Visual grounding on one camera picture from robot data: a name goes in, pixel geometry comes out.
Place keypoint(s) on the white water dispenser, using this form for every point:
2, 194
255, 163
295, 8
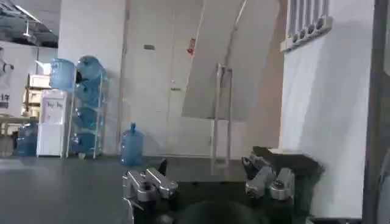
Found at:
51, 124

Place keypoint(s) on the white printed poster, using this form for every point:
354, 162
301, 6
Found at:
12, 76

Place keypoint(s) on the dark vertical post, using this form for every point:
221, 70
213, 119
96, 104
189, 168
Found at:
376, 121

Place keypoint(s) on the pale table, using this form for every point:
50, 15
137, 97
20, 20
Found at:
12, 121

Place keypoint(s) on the metal rack with water bottles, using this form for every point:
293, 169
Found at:
88, 103

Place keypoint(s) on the white double door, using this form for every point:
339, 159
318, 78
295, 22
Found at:
152, 97

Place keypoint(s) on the silver metal hand trolley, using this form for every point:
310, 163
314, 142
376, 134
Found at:
221, 121

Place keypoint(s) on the large white leaning board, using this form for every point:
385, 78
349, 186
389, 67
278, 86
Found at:
231, 61

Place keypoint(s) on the shelf with cardboard boxes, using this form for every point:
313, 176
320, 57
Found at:
35, 91

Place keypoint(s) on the dark box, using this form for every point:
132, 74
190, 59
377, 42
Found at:
292, 162

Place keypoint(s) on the blue water bottle on dispenser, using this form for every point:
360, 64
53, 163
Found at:
61, 74

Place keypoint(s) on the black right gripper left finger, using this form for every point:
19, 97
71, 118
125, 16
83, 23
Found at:
152, 182

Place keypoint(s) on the red door sign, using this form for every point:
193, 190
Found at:
191, 46

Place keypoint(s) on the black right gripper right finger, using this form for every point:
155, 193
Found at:
265, 179

